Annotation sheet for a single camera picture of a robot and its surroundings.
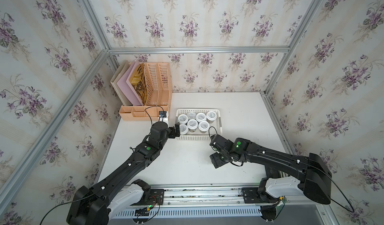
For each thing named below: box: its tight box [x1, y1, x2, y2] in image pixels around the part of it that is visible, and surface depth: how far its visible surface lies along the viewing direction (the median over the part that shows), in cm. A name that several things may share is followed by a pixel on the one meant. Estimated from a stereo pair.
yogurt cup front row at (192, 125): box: [187, 119, 199, 133], surface depth 95 cm
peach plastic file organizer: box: [118, 62, 173, 121], surface depth 108 cm
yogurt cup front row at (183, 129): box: [179, 124, 189, 135], surface depth 92 cm
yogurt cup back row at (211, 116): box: [206, 111, 218, 124], surface depth 100 cm
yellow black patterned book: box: [129, 63, 148, 105], surface depth 103 cm
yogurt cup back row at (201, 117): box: [195, 112, 207, 122], surface depth 97 cm
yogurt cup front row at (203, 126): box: [198, 120, 210, 134], surface depth 95 cm
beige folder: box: [110, 60, 132, 106], surface depth 92 cm
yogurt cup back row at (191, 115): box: [187, 111, 197, 120], surface depth 101 cm
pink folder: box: [116, 60, 144, 106], surface depth 92 cm
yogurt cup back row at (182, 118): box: [177, 114, 189, 124], surface depth 97 cm
